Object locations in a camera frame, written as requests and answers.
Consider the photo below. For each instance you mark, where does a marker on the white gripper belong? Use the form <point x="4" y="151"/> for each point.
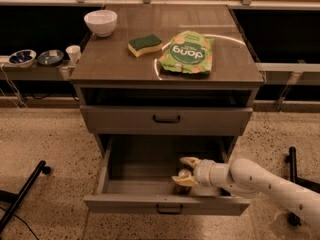
<point x="204" y="172"/>

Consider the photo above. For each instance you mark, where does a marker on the orange soda can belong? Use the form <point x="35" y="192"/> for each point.
<point x="181" y="189"/>

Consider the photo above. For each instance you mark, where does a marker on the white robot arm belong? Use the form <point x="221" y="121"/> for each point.
<point x="245" y="178"/>

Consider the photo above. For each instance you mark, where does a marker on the open middle drawer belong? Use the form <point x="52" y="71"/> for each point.
<point x="137" y="172"/>

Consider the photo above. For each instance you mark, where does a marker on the grey drawer cabinet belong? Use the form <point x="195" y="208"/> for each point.
<point x="108" y="74"/>

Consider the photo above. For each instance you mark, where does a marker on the closed upper drawer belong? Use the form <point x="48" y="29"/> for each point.
<point x="138" y="120"/>

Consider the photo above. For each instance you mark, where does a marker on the black right stand leg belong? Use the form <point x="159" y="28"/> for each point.
<point x="293" y="219"/>

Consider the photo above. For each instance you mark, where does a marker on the black stand leg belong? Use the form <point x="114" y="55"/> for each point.
<point x="293" y="219"/>
<point x="15" y="199"/>

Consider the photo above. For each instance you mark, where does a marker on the green chip bag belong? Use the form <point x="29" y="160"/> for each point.
<point x="188" y="52"/>

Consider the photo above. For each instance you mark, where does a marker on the green yellow sponge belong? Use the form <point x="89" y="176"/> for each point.
<point x="143" y="45"/>

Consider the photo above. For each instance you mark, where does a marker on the white paper cup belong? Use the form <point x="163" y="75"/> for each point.
<point x="74" y="53"/>

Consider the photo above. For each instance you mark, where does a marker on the white bowl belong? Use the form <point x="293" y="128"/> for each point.
<point x="101" y="22"/>

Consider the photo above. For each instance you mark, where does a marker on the dark blue bowl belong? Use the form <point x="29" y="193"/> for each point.
<point x="51" y="58"/>

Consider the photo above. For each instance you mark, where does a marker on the black left stand leg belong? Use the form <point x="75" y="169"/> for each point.
<point x="15" y="199"/>

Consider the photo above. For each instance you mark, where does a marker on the blue patterned bowl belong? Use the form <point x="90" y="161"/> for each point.
<point x="22" y="58"/>

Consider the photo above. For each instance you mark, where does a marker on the grey side shelf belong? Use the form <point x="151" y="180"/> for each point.
<point x="36" y="72"/>

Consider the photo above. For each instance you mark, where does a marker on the black middle drawer handle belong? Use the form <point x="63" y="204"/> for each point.
<point x="175" y="210"/>

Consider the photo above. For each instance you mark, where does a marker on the black drawer handle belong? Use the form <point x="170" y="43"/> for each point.
<point x="175" y="210"/>
<point x="160" y="120"/>

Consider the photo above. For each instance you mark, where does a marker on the black upper drawer handle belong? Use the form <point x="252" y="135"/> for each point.
<point x="160" y="120"/>

